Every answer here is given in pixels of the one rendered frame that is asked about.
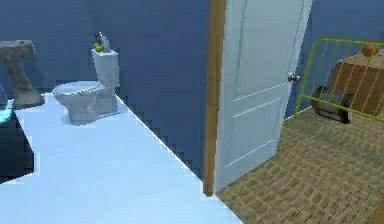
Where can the white panel door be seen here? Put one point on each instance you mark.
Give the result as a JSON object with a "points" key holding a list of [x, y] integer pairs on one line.
{"points": [[253, 90]]}

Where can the white toilet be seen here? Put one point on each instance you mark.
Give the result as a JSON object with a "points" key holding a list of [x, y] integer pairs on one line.
{"points": [[87, 96]]}

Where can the silver door knob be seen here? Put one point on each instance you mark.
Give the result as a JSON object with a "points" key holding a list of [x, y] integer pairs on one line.
{"points": [[293, 78]]}

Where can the grey spray bottle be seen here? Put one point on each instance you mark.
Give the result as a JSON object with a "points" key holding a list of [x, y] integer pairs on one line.
{"points": [[105, 42]]}

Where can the green round object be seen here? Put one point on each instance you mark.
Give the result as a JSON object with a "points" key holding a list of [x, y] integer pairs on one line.
{"points": [[98, 48]]}

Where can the dark grey cylinder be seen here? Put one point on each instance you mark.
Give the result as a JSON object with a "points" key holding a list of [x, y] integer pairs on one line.
{"points": [[331, 104]]}

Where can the brown bed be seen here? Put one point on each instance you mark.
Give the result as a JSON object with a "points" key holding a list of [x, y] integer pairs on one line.
{"points": [[361, 81]]}

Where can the orange basketball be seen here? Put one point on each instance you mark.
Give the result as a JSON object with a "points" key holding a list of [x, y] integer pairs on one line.
{"points": [[370, 50]]}

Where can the brown wooden door frame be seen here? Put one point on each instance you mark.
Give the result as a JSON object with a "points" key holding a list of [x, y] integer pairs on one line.
{"points": [[213, 96]]}

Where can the green metal bed frame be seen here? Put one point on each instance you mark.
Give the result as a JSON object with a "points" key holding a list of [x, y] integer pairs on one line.
{"points": [[308, 68]]}

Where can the grey stone pedestal sink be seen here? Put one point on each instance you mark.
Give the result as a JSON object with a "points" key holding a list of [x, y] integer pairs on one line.
{"points": [[20, 76]]}

